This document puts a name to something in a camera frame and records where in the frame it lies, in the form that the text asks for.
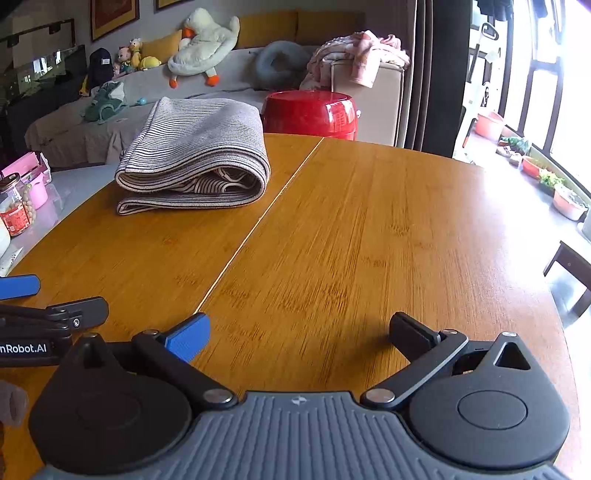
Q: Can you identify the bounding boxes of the tray of green vegetables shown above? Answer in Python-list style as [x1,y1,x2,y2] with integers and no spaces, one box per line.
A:
[539,170,566,195]

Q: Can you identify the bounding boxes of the pink doll plush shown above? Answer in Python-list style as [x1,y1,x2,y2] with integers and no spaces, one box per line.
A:
[113,46,134,77]

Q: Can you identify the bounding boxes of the black window frame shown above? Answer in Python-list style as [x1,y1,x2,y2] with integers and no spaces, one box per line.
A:
[505,0,591,162]

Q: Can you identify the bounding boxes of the green leafy bundle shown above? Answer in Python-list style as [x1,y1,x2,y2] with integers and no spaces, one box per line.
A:
[501,136,532,155]

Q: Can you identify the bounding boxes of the dark glass cabinet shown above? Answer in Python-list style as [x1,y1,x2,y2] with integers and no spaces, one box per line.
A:
[0,18,88,153]

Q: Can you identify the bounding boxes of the pink bucket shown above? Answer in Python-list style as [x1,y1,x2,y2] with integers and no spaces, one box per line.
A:
[473,111,505,141]

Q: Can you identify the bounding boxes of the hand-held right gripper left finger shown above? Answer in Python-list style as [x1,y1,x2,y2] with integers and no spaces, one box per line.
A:
[60,313,238,409]

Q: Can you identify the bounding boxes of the beige striped sweater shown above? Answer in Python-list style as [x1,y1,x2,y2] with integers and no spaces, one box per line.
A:
[115,96,271,216]

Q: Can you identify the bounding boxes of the white metal rack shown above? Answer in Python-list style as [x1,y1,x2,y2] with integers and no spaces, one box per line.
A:
[455,23,502,162]

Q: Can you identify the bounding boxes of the red round stool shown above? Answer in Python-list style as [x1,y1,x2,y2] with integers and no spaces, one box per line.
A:
[261,90,360,141]

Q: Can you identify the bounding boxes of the black backpack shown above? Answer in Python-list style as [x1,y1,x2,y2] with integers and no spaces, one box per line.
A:
[87,47,116,90]

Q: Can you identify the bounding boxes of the white tube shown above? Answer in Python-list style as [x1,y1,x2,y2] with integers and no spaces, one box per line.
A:
[0,247,24,278]

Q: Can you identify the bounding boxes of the grey covered sofa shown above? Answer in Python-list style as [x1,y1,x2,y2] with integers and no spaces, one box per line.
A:
[24,10,408,169]

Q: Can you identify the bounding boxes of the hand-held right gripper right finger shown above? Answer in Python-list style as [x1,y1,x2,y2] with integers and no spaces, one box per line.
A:
[360,311,532,409]

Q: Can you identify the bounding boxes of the white goose plush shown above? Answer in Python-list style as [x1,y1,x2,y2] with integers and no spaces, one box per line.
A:
[167,8,241,88]

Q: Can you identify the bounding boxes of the dark curtain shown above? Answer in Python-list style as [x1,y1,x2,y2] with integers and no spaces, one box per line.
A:
[397,0,472,160]

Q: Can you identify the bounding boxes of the yellow throw pillow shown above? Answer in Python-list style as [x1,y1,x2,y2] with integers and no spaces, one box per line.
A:
[142,31,182,63]

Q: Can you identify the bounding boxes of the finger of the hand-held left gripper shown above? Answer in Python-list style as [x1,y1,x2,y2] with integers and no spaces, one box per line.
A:
[0,296,110,329]
[0,274,41,300]

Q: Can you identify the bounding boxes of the hanging dark clothes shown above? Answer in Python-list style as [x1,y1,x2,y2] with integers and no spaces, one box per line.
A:
[478,0,515,16]

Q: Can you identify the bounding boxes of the green dinosaur plush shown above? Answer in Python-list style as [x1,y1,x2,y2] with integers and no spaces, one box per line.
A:
[82,80,129,124]

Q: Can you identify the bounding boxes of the pile of pink clothes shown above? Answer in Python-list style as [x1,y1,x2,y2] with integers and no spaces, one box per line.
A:
[300,30,411,90]

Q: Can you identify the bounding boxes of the yellow back cushion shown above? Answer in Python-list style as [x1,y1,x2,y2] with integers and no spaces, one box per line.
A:
[236,11,298,49]
[295,9,363,45]

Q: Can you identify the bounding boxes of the pink cup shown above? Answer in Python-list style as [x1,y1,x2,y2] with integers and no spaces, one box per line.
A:
[25,178,49,210]

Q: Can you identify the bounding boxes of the grey-blue neck pillow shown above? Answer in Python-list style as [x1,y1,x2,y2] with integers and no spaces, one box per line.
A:
[253,41,314,90]

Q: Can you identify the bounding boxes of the pink box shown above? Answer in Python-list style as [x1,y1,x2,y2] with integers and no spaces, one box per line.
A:
[0,151,51,185]

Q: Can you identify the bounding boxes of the person's left hand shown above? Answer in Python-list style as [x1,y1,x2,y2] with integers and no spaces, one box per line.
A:
[0,379,29,428]

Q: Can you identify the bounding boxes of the glass jar of nuts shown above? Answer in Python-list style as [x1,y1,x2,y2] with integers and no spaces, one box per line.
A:
[0,173,37,237]

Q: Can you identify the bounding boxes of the dark wooden stool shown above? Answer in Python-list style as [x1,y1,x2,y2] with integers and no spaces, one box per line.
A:
[544,240,591,317]

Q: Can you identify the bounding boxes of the large framed picture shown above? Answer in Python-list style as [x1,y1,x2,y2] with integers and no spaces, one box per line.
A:
[90,0,140,42]

